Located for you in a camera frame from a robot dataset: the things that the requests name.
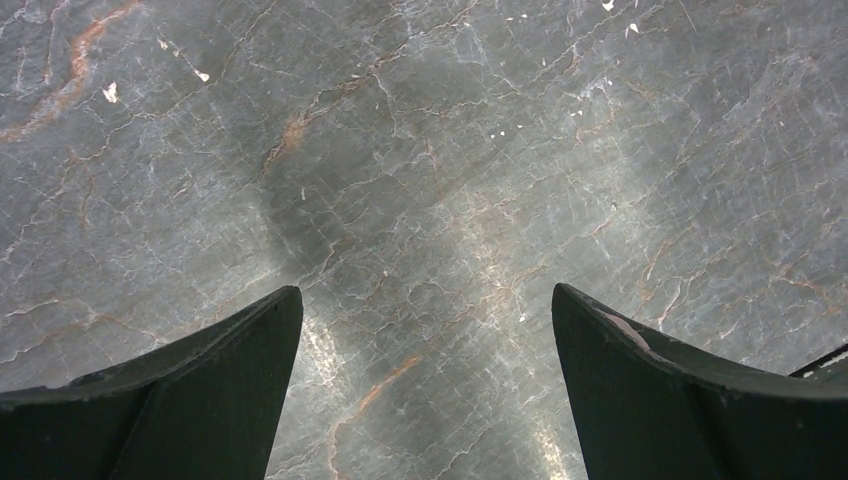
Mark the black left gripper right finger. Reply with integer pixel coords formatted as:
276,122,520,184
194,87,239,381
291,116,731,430
551,284,847,479

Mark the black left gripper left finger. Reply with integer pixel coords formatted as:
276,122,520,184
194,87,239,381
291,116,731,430
1,286,303,479

